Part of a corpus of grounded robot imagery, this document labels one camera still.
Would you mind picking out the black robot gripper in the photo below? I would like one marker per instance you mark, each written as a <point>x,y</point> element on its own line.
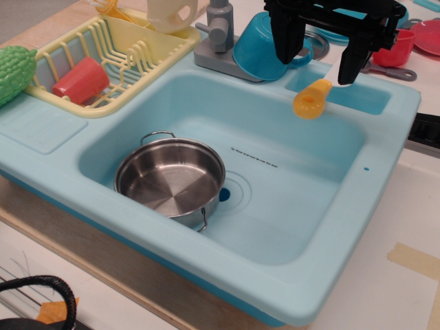
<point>366,24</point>

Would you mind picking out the yellow handled toy knife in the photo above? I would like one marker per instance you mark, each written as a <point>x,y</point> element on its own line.
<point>310,103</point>

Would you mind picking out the stainless steel pot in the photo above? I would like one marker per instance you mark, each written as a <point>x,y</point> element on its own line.
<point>179,178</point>

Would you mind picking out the silver metal lid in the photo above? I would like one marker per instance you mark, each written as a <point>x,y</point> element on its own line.
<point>319,44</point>

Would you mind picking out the blue plastic cup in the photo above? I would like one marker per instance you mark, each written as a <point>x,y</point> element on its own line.
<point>255,53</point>

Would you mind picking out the pink plastic plate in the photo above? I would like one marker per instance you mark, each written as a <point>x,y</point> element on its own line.
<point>426,37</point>

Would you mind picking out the grey toy faucet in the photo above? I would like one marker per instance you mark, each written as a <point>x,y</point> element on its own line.
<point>215,52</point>

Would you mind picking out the cream plastic jug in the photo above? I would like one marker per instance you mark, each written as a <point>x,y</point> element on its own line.
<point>171,16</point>

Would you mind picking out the light blue toy sink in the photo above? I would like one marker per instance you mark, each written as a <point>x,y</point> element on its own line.
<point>297,194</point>

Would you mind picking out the yellow plastic utensil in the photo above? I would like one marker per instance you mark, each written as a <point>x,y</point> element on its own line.
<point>109,8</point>

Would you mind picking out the yellow dish drying rack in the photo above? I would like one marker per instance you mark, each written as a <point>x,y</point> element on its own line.
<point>132,54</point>

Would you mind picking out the red plastic cup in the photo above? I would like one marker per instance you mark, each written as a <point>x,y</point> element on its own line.
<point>84,81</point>

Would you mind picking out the green toy bitter gourd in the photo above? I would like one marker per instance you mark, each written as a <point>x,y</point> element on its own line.
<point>18,66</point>

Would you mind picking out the orange tape piece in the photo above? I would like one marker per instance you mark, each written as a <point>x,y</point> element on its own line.
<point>51,312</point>

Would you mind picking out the red cup with handle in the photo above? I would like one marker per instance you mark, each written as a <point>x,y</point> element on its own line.
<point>399,54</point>

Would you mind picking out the grey toy pan handle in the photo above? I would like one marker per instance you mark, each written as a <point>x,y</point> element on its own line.
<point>393,72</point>

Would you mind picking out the black rail at right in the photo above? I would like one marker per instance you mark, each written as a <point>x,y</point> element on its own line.
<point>425,130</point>

